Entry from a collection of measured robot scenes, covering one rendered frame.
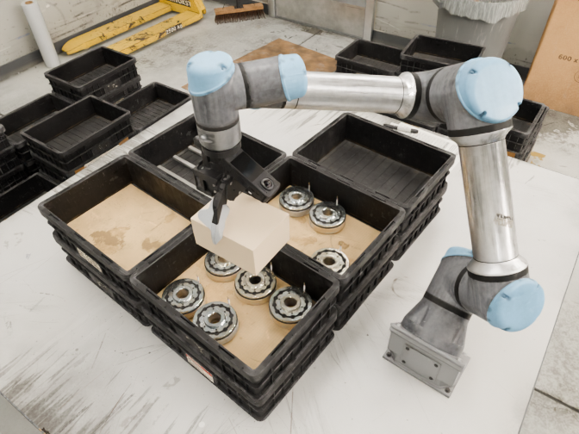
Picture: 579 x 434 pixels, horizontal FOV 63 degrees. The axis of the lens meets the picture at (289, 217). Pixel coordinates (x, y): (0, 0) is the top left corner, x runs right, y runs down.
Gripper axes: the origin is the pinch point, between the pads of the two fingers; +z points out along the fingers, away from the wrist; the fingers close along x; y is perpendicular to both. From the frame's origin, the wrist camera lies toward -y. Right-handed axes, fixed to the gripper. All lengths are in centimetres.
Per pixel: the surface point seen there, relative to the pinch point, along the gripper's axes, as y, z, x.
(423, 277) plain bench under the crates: -30, 40, -41
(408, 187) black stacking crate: -15, 27, -60
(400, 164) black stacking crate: -8, 27, -69
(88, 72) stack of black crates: 193, 60, -93
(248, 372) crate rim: -14.9, 16.8, 19.0
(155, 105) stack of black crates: 150, 71, -100
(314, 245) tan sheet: -3.2, 26.8, -23.8
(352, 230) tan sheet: -9.2, 26.9, -34.7
